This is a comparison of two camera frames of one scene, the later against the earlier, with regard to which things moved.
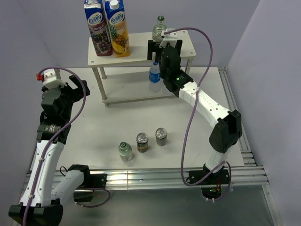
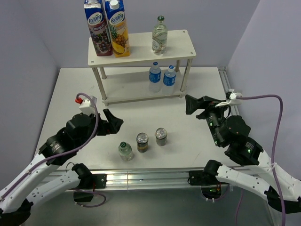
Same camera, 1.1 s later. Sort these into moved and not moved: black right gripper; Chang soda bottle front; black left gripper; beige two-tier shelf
Moved: black right gripper; black left gripper
Not moved: beige two-tier shelf; Chang soda bottle front
